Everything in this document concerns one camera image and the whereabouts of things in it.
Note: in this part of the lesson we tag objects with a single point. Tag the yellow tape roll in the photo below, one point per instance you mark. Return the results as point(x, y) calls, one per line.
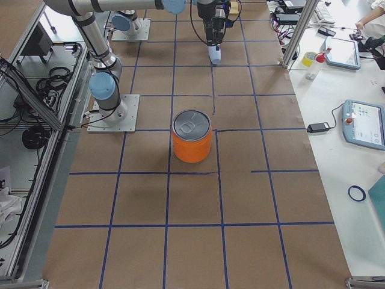
point(308, 58)

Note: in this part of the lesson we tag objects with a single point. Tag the far teach pendant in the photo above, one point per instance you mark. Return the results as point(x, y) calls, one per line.
point(342, 53)

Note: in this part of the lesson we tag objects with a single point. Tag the near teach pendant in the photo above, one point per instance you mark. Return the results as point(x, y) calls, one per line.
point(363, 124)

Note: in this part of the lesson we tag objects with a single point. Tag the black power brick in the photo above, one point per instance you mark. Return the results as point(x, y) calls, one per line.
point(319, 127)

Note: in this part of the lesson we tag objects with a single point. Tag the wooden cup stand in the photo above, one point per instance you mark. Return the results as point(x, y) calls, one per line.
point(235, 7)

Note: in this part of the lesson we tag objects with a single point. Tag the aluminium frame post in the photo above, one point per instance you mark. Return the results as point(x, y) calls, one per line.
point(302, 24)

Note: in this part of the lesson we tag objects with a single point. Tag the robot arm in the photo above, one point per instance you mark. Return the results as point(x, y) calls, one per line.
point(209, 9)
point(104, 85)

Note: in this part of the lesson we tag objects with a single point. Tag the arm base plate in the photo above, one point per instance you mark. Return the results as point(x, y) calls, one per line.
point(126, 30)
point(123, 119)

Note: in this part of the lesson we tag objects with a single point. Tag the orange tin can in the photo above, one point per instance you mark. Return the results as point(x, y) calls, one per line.
point(191, 136)

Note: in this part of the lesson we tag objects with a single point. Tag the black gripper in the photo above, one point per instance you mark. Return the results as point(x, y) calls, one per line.
point(208, 26)

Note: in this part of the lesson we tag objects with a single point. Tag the teach pendant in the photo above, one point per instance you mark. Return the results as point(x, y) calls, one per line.
point(363, 124)
point(342, 53)

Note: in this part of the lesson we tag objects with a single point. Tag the white plastic cup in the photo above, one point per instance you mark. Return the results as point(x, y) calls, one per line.
point(215, 54)

